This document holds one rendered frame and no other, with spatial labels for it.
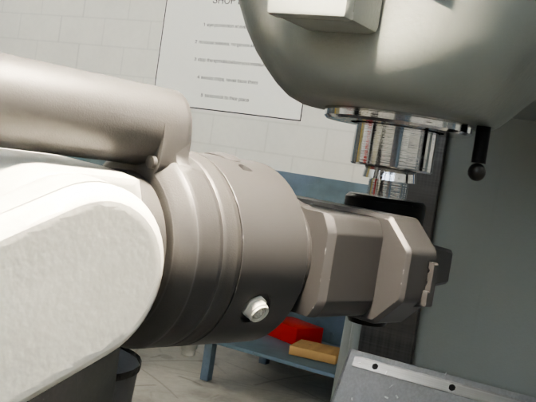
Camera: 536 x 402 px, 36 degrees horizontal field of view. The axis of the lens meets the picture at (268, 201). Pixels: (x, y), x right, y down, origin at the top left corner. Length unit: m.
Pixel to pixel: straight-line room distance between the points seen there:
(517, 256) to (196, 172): 0.54
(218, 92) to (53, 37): 1.60
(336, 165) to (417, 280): 4.73
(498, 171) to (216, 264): 0.55
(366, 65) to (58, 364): 0.21
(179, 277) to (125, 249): 0.05
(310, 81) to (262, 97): 5.01
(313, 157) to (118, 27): 1.87
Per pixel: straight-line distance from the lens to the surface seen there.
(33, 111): 0.31
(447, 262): 0.49
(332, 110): 0.47
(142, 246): 0.29
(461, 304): 0.86
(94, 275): 0.29
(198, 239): 0.33
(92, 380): 0.70
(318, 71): 0.42
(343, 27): 0.39
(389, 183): 0.48
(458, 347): 0.87
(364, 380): 0.89
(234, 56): 5.60
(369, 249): 0.41
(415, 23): 0.40
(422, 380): 0.87
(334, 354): 4.54
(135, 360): 2.58
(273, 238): 0.36
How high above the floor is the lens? 1.28
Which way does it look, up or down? 3 degrees down
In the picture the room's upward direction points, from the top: 9 degrees clockwise
